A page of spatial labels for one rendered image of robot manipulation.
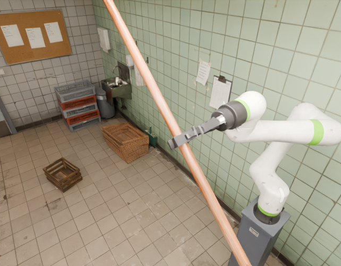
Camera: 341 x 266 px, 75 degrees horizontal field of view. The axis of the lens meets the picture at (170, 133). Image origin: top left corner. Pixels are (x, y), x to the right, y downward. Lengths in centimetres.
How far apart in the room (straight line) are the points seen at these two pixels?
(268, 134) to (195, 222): 198
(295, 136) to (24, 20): 411
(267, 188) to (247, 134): 45
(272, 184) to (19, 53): 411
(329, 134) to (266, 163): 38
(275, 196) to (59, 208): 257
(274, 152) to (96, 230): 215
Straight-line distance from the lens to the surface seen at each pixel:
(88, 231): 290
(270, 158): 137
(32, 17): 446
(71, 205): 320
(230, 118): 76
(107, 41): 420
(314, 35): 172
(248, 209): 150
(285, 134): 104
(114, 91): 378
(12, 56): 451
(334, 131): 117
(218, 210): 68
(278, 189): 131
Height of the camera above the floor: 234
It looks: 35 degrees down
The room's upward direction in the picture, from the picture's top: straight up
